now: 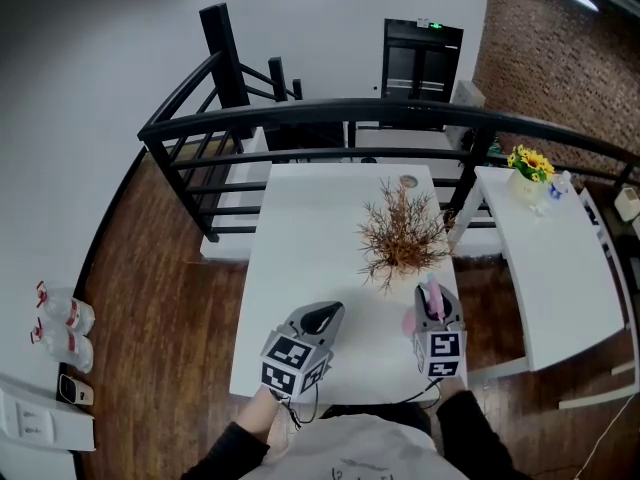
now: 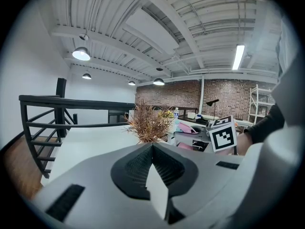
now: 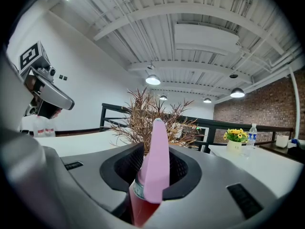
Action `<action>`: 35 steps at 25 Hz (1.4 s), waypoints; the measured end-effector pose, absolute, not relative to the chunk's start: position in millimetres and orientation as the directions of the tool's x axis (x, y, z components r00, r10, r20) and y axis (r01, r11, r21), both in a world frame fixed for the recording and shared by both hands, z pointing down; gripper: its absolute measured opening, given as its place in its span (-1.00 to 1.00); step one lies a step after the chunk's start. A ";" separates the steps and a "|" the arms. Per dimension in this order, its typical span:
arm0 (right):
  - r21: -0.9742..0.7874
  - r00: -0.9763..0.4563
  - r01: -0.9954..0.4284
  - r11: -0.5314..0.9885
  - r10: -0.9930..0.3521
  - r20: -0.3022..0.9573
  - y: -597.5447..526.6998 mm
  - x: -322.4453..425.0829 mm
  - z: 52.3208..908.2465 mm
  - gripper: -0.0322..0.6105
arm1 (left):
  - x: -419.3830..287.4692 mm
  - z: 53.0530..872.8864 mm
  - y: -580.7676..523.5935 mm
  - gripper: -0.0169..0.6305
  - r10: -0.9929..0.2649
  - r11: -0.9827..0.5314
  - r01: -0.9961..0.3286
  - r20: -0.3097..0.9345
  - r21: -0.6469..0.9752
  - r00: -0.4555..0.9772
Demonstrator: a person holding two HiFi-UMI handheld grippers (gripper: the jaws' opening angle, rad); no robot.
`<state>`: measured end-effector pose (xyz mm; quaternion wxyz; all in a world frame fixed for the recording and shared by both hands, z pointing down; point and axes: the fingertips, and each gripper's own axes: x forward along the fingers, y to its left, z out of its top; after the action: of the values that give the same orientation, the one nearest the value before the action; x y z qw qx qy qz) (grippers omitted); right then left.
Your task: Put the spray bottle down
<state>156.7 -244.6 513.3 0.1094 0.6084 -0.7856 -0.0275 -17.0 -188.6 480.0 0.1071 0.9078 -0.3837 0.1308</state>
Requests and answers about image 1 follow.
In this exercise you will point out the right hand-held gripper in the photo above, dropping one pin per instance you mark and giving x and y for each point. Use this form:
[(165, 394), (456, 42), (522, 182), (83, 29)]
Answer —
[(440, 350)]

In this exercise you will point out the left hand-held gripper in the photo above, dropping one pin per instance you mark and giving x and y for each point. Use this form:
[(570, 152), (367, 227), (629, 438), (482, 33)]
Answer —
[(294, 355)]

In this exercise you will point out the pink spray bottle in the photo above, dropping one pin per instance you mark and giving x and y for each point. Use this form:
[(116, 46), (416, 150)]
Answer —
[(436, 302)]

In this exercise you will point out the person's right forearm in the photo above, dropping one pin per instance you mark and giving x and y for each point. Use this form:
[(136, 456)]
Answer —
[(467, 435)]

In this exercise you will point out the person's left forearm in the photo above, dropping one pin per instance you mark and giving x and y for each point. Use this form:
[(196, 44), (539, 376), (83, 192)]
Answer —
[(252, 425)]

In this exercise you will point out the small clear water bottle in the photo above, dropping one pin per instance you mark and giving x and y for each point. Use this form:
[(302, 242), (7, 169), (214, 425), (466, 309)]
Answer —
[(558, 185)]

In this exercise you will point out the clear bottle red label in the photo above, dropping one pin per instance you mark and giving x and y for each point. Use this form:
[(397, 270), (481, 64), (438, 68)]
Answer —
[(65, 345), (67, 310)]

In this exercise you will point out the person's white shirt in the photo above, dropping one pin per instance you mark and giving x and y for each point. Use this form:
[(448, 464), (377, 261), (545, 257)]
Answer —
[(350, 450)]

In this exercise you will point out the dried brown plant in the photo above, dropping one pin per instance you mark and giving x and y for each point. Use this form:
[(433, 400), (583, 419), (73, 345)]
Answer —
[(402, 240)]

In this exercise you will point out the white curved side table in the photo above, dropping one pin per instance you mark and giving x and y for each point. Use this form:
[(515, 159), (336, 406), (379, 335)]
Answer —
[(555, 273)]

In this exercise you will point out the white flower pot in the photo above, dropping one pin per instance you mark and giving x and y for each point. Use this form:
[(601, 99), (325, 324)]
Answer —
[(522, 188)]

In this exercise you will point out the yellow sunflower bouquet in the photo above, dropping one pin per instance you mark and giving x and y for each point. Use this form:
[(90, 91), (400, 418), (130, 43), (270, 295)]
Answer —
[(531, 163)]

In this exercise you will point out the small beige handset device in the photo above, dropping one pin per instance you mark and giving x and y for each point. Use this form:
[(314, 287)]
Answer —
[(76, 390)]

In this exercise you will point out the white square box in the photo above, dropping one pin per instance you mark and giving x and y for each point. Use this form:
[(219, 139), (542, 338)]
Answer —
[(628, 204)]

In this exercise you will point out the black metal railing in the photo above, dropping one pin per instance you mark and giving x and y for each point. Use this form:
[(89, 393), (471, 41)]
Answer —
[(350, 110)]

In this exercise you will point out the white socket panel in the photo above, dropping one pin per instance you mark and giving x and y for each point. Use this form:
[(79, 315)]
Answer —
[(35, 420)]

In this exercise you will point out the black double door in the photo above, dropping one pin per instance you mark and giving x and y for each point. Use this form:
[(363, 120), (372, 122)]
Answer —
[(422, 63)]

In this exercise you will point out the green exit sign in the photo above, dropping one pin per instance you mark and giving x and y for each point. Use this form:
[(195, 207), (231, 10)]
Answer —
[(431, 25)]

